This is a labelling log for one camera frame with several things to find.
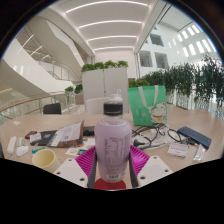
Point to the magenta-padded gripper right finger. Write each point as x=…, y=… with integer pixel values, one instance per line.
x=142, y=160

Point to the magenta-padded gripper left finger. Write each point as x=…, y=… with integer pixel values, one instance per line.
x=85, y=163

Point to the purple drink bottle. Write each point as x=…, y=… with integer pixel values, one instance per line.
x=113, y=146

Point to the colourful sticker sheet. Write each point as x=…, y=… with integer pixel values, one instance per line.
x=75, y=150

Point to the small black case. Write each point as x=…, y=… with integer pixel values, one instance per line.
x=88, y=131

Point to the pale yellow mug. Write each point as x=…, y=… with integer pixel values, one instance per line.
x=45, y=160

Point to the teal marker pen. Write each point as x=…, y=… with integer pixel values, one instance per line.
x=37, y=150

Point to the green tote bag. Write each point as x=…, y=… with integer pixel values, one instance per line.
x=146, y=105

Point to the small white box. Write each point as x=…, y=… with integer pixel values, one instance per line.
x=35, y=137

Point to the long white sachet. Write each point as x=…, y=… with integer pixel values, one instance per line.
x=199, y=153

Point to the dark blue keyboard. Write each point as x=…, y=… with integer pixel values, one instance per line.
x=195, y=136

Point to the white chair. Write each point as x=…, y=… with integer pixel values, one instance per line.
x=95, y=105

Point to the red and black phone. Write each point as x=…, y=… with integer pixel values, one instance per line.
x=30, y=134

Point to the black office chair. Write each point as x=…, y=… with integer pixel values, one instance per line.
x=52, y=108

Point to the white computer mouse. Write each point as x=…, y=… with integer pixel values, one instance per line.
x=22, y=151

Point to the small white earbuds case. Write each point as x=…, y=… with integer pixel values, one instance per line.
x=20, y=142

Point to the planter box with green plants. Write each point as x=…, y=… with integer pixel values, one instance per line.
x=74, y=95

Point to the white paper card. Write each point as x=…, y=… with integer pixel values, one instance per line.
x=16, y=122

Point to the white cabinet topped with plants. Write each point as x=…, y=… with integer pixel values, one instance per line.
x=105, y=83

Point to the row of green hedge plants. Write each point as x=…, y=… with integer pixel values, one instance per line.
x=196, y=80

